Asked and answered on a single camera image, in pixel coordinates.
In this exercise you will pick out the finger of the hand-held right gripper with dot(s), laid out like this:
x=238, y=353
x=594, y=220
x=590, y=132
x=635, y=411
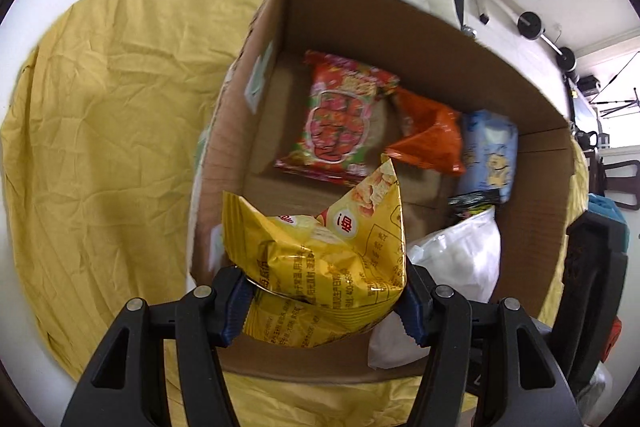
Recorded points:
x=592, y=287

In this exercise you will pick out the white plastic bag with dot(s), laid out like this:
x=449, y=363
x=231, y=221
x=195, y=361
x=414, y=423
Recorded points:
x=460, y=257

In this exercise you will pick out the black wipes packet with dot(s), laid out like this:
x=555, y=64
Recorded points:
x=472, y=202

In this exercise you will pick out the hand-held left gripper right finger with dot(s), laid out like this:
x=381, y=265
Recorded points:
x=412, y=317

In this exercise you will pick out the yellow snack packet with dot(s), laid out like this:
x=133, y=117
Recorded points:
x=310, y=267

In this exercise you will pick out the yellow tablecloth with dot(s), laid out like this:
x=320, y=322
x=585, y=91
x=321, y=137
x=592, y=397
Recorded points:
x=110, y=132

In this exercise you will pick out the black folding stand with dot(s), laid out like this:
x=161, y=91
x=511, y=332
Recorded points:
x=620, y=102

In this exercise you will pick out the dark wooden chair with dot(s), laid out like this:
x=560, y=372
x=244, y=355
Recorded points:
x=625, y=167

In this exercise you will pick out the orange snack packet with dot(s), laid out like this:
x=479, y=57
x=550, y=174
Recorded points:
x=430, y=142

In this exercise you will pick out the small barbell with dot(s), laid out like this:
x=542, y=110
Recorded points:
x=530, y=24

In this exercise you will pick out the red snack packet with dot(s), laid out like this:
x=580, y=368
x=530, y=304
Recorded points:
x=340, y=122

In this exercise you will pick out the light blue tissue packet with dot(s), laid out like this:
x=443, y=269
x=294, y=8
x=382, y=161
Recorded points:
x=492, y=152

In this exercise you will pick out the cardboard box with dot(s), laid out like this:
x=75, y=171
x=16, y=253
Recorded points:
x=530, y=227

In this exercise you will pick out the black speaker box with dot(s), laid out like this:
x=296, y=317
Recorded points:
x=590, y=86

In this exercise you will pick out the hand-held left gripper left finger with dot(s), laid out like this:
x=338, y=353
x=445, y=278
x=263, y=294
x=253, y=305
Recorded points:
x=235, y=317

